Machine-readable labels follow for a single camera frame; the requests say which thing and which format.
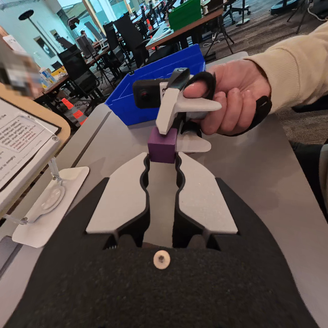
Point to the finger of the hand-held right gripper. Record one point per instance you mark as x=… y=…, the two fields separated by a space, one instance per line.
x=169 y=107
x=192 y=144

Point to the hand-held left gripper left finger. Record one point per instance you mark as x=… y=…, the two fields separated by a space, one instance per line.
x=120 y=202

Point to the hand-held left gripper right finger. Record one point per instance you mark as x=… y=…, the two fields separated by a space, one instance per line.
x=206 y=202

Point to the blue plastic bin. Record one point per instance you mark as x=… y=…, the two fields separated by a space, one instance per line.
x=153 y=69

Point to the large purple wooden cube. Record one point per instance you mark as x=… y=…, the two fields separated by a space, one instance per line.
x=162 y=148

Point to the person's right forearm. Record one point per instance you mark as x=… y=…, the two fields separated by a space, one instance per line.
x=294 y=66

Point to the person's right hand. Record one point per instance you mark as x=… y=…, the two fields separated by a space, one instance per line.
x=238 y=89

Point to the black office chair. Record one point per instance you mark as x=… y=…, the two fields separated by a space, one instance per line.
x=112 y=43
x=238 y=10
x=79 y=69
x=130 y=38

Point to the orange traffic cone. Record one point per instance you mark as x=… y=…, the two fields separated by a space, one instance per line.
x=76 y=112
x=148 y=25

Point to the computer monitor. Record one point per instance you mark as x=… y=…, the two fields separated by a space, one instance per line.
x=85 y=46

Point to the wooden desk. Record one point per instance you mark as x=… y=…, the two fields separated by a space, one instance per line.
x=194 y=23

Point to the green plastic crate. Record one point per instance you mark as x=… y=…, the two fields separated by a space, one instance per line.
x=184 y=15

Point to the stack of blue white cartons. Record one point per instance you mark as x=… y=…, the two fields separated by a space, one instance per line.
x=47 y=78

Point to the printed instruction sheet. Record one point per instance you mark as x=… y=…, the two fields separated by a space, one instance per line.
x=20 y=143

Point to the black floor lamp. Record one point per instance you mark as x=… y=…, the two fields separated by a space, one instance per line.
x=28 y=14

